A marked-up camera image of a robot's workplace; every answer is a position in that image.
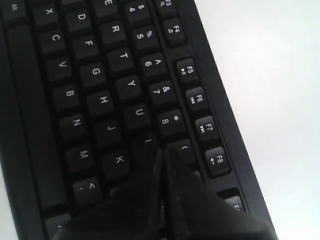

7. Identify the black Acer keyboard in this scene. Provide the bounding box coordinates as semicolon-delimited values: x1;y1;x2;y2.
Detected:
0;0;272;240

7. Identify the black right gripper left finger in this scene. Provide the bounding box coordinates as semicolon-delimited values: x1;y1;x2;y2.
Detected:
53;148;164;240

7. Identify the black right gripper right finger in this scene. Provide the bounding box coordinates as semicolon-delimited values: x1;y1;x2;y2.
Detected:
163;147;278;240

